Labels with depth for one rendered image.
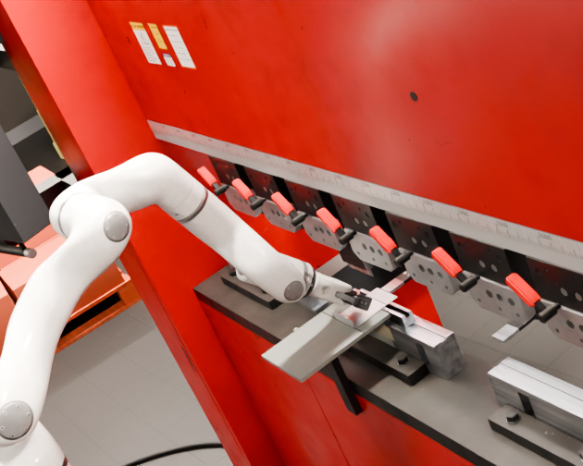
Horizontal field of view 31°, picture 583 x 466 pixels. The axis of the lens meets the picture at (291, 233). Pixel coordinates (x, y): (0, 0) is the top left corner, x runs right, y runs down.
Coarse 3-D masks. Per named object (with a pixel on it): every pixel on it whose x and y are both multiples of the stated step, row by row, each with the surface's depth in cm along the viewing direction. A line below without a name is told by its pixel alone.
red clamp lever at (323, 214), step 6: (318, 210) 222; (324, 210) 222; (318, 216) 222; (324, 216) 221; (330, 216) 221; (324, 222) 221; (330, 222) 220; (336, 222) 220; (330, 228) 220; (336, 228) 219; (342, 234) 219; (348, 234) 219; (354, 234) 220; (342, 240) 218; (348, 240) 219
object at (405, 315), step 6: (366, 294) 248; (390, 306) 241; (396, 306) 238; (402, 306) 237; (390, 312) 237; (396, 312) 238; (402, 312) 237; (408, 312) 234; (390, 318) 239; (396, 318) 236; (402, 318) 233; (408, 318) 234; (414, 318) 235; (402, 324) 235; (408, 324) 235
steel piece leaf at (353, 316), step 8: (376, 304) 242; (384, 304) 240; (344, 312) 244; (352, 312) 243; (360, 312) 242; (368, 312) 240; (376, 312) 239; (344, 320) 240; (352, 320) 236; (360, 320) 239
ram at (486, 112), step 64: (128, 0) 256; (192, 0) 223; (256, 0) 198; (320, 0) 179; (384, 0) 162; (448, 0) 149; (512, 0) 137; (576, 0) 127; (128, 64) 284; (256, 64) 215; (320, 64) 192; (384, 64) 173; (448, 64) 158; (512, 64) 145; (576, 64) 134; (192, 128) 269; (256, 128) 234; (320, 128) 207; (384, 128) 185; (448, 128) 168; (512, 128) 153; (576, 128) 141; (448, 192) 179; (512, 192) 163; (576, 192) 149
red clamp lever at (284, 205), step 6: (276, 192) 239; (276, 198) 238; (282, 198) 238; (282, 204) 237; (288, 204) 237; (282, 210) 237; (288, 210) 236; (294, 216) 236; (300, 216) 235; (306, 216) 237; (294, 222) 235; (300, 222) 235
